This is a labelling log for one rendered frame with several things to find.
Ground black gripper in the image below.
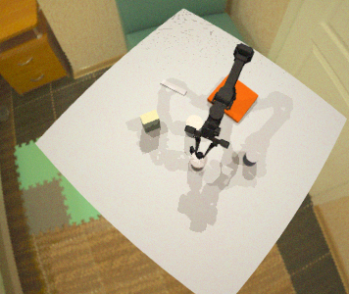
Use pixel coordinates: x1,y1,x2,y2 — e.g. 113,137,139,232
184,118,229,159

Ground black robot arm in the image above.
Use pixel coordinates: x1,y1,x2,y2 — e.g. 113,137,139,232
201,43,255,138

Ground glass french press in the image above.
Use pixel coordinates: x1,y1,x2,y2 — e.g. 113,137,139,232
189,146,208,174

